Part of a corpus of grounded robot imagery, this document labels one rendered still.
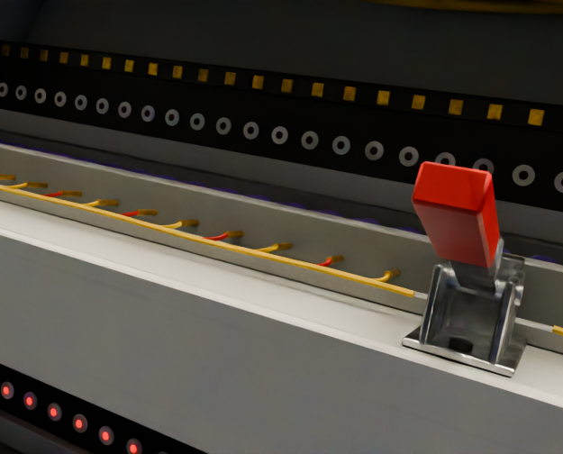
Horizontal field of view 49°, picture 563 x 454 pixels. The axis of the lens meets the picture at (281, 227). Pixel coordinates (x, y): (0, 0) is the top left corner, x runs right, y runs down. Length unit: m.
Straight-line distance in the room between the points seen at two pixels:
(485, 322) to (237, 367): 0.07
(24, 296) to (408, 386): 0.13
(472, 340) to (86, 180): 0.18
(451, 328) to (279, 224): 0.08
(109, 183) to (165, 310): 0.10
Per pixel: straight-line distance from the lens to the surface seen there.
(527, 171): 0.35
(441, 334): 0.18
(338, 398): 0.17
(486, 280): 0.16
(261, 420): 0.18
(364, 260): 0.22
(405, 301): 0.21
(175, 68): 0.43
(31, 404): 0.43
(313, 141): 0.38
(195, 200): 0.25
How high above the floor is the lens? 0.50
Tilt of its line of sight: 12 degrees up
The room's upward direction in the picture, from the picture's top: 19 degrees clockwise
